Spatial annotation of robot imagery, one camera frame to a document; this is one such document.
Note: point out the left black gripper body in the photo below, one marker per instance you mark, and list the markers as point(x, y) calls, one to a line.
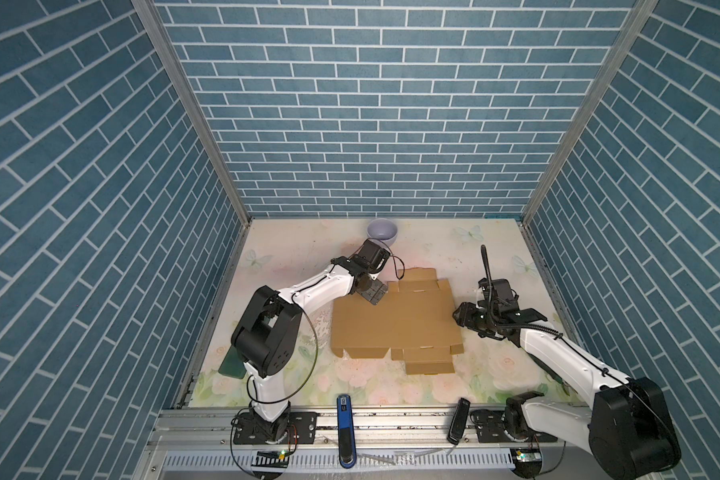
point(368, 281)

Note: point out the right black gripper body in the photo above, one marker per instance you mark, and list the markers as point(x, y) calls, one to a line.
point(491, 316)

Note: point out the brown cardboard box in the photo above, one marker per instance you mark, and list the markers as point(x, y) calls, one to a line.
point(412, 324)

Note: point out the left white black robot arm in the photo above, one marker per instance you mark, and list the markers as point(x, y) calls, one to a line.
point(264, 339)

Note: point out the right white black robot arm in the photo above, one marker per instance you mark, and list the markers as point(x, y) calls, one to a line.
point(623, 422)

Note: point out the lavender ceramic cup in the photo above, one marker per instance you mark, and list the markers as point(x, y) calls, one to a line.
point(382, 229)

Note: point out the black handheld device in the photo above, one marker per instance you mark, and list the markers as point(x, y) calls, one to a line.
point(458, 422)

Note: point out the right green controller board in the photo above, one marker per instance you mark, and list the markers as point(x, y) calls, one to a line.
point(523, 456)

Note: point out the green rectangular block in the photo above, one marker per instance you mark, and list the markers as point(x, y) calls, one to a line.
point(232, 365)

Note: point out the blue black handheld tool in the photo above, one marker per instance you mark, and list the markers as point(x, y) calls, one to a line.
point(346, 435)

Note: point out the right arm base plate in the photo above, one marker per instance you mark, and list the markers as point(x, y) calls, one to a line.
point(491, 426)

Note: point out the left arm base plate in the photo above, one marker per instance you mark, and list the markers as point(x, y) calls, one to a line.
point(251, 429)

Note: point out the aluminium front rail frame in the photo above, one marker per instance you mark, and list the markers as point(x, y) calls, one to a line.
point(395, 428)

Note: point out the white slotted cable duct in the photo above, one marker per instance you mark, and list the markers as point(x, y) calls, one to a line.
point(327, 461)

